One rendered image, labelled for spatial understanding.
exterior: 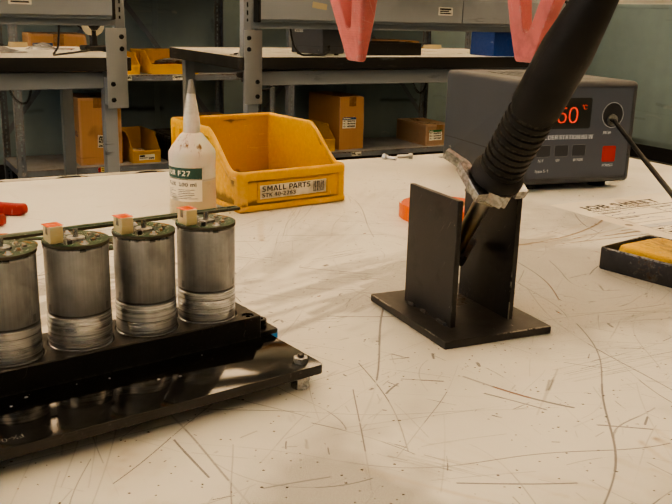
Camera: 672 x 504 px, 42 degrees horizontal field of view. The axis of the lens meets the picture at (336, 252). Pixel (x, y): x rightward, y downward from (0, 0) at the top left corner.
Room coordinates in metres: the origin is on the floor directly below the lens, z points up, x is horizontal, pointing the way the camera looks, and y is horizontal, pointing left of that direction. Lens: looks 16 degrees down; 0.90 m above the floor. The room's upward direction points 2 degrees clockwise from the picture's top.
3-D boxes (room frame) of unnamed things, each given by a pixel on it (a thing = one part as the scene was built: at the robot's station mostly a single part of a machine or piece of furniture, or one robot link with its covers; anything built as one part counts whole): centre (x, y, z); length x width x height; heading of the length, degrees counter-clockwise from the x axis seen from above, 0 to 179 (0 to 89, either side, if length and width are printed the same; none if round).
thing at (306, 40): (3.14, 0.08, 0.80); 0.15 x 0.12 x 0.10; 49
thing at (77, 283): (0.32, 0.10, 0.79); 0.02 x 0.02 x 0.05
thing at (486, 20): (3.17, -0.29, 0.90); 1.30 x 0.06 x 0.12; 119
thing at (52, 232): (0.31, 0.11, 0.82); 0.01 x 0.01 x 0.01; 37
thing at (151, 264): (0.34, 0.08, 0.79); 0.02 x 0.02 x 0.05
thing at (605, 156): (0.83, -0.19, 0.80); 0.15 x 0.12 x 0.10; 20
